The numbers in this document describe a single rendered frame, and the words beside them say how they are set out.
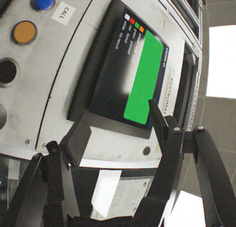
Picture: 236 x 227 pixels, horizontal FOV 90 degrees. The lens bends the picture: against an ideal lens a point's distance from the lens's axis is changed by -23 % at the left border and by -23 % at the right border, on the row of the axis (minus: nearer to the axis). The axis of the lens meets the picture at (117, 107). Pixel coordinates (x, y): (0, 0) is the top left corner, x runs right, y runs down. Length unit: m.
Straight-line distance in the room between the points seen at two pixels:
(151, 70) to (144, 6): 0.18
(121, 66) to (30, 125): 0.17
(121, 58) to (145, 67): 0.06
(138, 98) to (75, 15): 0.19
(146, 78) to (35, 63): 0.21
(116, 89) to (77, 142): 0.13
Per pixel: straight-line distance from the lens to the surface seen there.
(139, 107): 0.29
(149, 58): 0.32
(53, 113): 0.23
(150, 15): 0.41
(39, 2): 0.25
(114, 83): 0.25
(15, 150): 0.24
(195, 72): 0.66
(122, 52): 0.27
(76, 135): 0.16
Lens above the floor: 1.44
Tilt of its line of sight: 40 degrees up
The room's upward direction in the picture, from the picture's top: 111 degrees clockwise
